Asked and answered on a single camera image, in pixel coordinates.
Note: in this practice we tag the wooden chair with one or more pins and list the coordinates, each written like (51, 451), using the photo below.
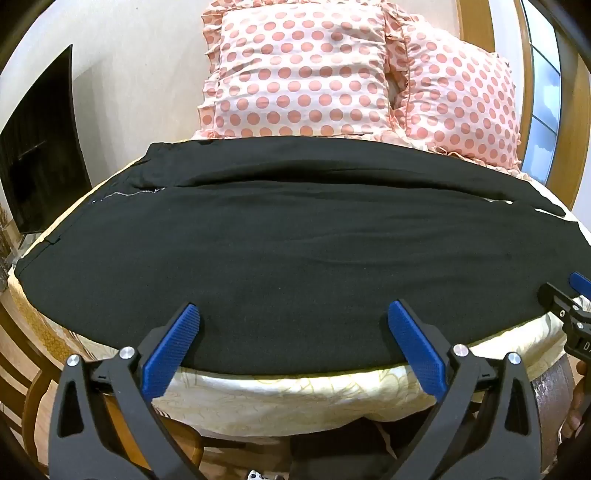
(23, 387)

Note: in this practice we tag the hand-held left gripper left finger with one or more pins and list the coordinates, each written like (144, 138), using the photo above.
(170, 353)

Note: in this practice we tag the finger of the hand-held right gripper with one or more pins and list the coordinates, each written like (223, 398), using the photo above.
(556, 300)
(581, 280)

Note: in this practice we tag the glass window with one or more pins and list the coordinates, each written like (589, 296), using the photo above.
(542, 92)

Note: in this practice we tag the wooden window frame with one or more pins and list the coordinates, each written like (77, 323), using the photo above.
(572, 115)

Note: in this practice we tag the large pink polka dot pillow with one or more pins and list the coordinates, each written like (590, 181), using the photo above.
(300, 74)

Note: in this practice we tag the black flat television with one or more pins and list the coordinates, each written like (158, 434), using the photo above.
(39, 157)

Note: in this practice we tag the cream floral bedspread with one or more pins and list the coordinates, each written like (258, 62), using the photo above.
(286, 397)

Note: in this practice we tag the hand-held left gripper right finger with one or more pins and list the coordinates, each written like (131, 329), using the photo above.
(415, 346)

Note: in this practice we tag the person's right hand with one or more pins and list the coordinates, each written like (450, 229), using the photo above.
(579, 397)

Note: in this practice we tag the brown wooden bed footboard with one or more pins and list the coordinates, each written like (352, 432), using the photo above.
(551, 406)

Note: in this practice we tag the black pants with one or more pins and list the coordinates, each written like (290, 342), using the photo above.
(286, 258)

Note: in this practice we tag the small pink polka dot pillow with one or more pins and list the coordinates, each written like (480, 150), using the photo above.
(461, 97)

